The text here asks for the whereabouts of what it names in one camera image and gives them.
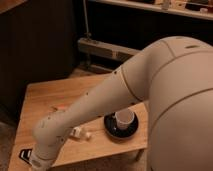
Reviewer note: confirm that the white cup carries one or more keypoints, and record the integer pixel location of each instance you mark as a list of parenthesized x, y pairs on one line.
[(124, 118)]

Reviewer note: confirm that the wooden low table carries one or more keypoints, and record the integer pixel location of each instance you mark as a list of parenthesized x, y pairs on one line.
[(42, 98)]

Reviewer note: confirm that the black round plate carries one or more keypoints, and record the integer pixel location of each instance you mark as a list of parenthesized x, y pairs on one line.
[(112, 129)]

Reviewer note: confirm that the white baseboard heater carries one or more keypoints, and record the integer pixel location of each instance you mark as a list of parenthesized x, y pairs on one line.
[(105, 50)]

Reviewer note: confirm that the dark wooden cabinet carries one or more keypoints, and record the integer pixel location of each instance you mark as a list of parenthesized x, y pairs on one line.
[(35, 46)]

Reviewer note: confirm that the clear plastic bottle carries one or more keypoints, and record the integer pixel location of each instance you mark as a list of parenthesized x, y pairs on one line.
[(80, 133)]

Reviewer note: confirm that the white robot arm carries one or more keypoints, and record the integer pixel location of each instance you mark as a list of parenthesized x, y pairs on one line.
[(174, 75)]

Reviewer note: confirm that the wooden shelf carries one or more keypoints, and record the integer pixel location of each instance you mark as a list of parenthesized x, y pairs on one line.
[(164, 8)]

